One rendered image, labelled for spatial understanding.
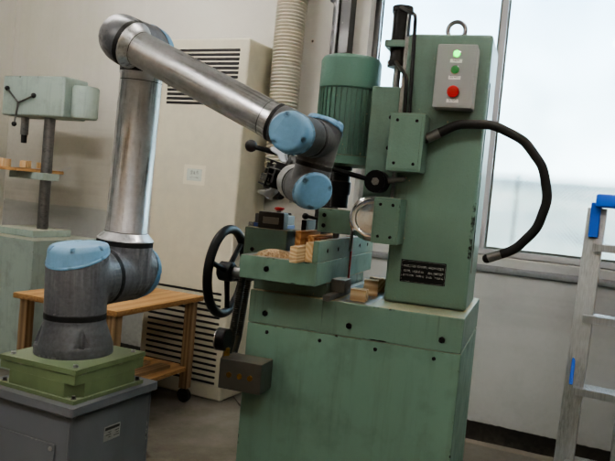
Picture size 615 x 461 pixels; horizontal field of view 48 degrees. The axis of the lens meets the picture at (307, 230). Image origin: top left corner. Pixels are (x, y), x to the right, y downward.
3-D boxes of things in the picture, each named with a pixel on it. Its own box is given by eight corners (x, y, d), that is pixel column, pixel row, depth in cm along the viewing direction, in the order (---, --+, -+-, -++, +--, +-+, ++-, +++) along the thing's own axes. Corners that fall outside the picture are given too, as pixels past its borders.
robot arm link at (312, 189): (339, 175, 162) (329, 216, 163) (320, 167, 173) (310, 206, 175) (303, 166, 158) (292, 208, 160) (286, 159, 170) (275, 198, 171)
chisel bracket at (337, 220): (323, 235, 208) (325, 208, 208) (368, 241, 204) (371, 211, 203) (315, 236, 201) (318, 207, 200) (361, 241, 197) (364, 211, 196)
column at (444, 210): (398, 292, 209) (422, 51, 205) (473, 302, 202) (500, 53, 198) (383, 301, 188) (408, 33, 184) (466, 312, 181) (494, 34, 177)
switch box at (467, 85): (435, 110, 182) (441, 48, 181) (473, 112, 179) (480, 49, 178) (431, 106, 176) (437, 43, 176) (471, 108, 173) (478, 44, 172)
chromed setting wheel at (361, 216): (348, 239, 190) (352, 194, 190) (393, 243, 187) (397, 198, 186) (345, 239, 188) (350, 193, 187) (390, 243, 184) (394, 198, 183)
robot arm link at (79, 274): (28, 312, 168) (31, 240, 167) (77, 303, 184) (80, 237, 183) (78, 320, 162) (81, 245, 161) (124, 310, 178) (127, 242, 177)
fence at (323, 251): (368, 251, 231) (369, 234, 230) (372, 251, 230) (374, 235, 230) (311, 262, 174) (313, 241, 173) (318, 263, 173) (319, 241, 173)
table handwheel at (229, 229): (210, 211, 205) (188, 307, 199) (273, 218, 199) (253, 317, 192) (245, 238, 232) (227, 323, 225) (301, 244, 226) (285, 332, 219)
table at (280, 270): (285, 258, 240) (286, 241, 240) (371, 269, 231) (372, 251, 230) (205, 273, 183) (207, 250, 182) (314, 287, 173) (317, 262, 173)
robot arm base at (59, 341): (85, 364, 161) (87, 322, 161) (16, 354, 166) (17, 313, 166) (126, 348, 180) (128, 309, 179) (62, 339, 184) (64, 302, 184)
